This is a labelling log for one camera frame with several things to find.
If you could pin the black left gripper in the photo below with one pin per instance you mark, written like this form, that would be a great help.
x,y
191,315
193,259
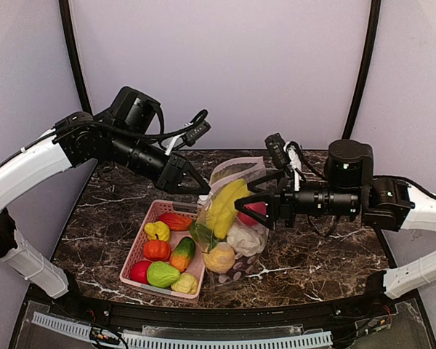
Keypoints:
x,y
172,172

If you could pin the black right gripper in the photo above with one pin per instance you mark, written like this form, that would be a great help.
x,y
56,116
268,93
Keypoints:
x,y
280,203

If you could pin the yellow toy banana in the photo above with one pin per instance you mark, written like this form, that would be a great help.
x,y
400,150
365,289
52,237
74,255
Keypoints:
x,y
222,212

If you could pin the white toy cauliflower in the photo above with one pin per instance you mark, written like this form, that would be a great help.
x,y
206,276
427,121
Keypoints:
x,y
245,240

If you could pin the clear dotted zip top bag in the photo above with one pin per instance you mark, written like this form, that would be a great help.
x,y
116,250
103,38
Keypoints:
x,y
248,168

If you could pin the green toy cucumber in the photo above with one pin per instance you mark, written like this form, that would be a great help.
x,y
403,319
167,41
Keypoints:
x,y
203,236

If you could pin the dark red toy fruit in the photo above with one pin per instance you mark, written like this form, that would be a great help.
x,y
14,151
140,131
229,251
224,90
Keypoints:
x,y
241,267

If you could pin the yellow toy cauliflower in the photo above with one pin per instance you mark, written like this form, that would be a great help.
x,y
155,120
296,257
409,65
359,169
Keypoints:
x,y
220,259

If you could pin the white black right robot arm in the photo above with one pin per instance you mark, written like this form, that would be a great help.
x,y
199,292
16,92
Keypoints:
x,y
347,187

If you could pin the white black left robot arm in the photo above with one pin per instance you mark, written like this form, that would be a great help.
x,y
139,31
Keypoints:
x,y
130,132

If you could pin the red toy pepper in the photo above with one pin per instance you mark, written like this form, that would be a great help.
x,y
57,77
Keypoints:
x,y
175,222

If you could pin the yellow toy pepper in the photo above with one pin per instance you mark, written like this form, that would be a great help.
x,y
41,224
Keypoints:
x,y
157,231

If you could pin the green orange toy mango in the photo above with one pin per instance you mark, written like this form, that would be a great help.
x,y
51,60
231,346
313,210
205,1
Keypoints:
x,y
183,254

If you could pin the orange toy pumpkin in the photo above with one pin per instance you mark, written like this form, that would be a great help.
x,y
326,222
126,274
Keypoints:
x,y
157,250

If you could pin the pink plastic basket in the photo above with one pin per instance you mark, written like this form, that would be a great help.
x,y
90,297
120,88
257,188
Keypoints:
x,y
135,255

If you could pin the pale yellow toy fruit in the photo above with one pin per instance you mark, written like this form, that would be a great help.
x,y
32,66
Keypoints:
x,y
186,284

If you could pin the red toy tomato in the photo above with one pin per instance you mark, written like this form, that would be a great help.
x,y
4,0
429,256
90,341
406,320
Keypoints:
x,y
139,271

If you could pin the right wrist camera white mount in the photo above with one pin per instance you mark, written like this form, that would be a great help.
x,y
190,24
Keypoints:
x,y
285,157

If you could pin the white slotted cable duct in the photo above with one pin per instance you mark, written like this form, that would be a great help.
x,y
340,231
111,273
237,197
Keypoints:
x,y
161,338

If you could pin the black front table rail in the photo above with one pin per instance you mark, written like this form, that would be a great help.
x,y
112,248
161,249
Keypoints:
x,y
254,304

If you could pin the black left frame post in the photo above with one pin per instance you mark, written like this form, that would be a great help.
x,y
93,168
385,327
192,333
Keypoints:
x,y
73,56

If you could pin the black frame post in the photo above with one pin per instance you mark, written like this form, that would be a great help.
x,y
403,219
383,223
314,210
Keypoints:
x,y
73,56
365,63

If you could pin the black right frame post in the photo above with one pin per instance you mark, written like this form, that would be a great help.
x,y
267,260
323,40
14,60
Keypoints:
x,y
365,63

